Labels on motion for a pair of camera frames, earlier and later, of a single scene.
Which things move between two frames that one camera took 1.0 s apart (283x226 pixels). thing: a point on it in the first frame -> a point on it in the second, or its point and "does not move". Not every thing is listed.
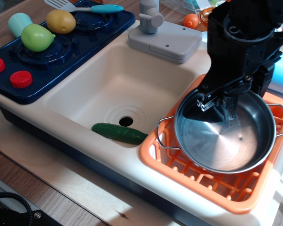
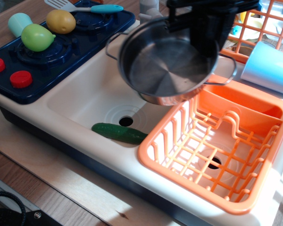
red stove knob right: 21,79 does not move
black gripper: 242,36 -> 209,22
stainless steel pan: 223,146 -> 164,67
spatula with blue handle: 97,9 does not move
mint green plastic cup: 18,21 does not move
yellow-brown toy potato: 61,21 does not move
